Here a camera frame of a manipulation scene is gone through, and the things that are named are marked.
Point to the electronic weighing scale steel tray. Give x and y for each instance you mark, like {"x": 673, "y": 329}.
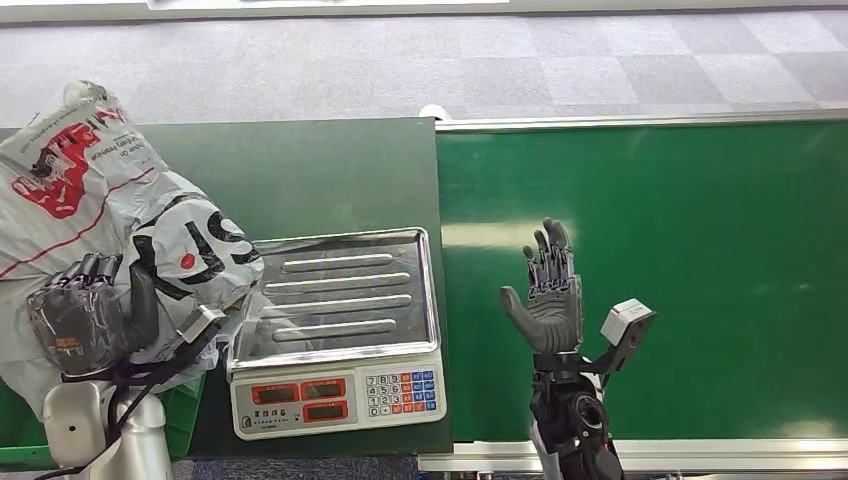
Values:
{"x": 344, "y": 298}

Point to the green plastic crate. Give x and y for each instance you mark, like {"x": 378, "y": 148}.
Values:
{"x": 182, "y": 417}

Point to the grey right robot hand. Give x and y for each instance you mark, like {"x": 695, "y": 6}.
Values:
{"x": 553, "y": 318}

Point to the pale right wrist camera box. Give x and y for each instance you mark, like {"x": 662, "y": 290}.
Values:
{"x": 626, "y": 324}

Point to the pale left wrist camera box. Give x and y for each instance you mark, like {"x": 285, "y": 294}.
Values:
{"x": 199, "y": 323}

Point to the grey mailer bag black print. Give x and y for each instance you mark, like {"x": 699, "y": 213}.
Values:
{"x": 73, "y": 185}

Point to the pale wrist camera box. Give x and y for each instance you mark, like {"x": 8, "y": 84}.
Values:
{"x": 199, "y": 323}
{"x": 626, "y": 324}

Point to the white round roller end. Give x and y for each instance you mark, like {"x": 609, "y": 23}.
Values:
{"x": 434, "y": 112}

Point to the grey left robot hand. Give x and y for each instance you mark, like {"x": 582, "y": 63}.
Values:
{"x": 86, "y": 324}

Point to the green conveyor belt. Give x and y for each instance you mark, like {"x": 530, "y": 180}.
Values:
{"x": 715, "y": 232}

